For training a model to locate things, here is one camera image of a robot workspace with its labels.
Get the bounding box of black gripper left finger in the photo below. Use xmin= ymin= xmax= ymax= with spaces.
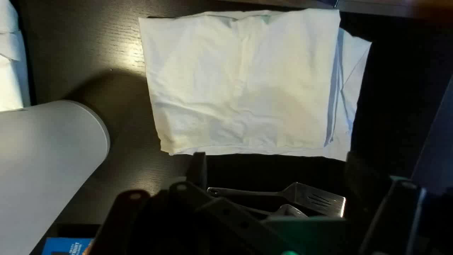
xmin=89 ymin=181 xmax=293 ymax=255

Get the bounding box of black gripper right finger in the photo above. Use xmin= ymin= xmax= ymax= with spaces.
xmin=358 ymin=175 xmax=426 ymax=255

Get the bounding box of metal slotted spatula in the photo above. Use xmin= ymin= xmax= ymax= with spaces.
xmin=206 ymin=182 xmax=347 ymax=218

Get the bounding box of translucent white plastic jar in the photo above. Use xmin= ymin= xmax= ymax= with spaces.
xmin=0 ymin=100 xmax=110 ymax=255

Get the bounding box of white cloth at edge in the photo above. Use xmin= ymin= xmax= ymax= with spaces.
xmin=0 ymin=0 xmax=31 ymax=111

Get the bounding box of blue box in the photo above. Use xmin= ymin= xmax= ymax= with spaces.
xmin=31 ymin=236 xmax=92 ymax=255

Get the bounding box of white folded cloth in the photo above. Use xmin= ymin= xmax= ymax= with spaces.
xmin=138 ymin=8 xmax=371 ymax=160

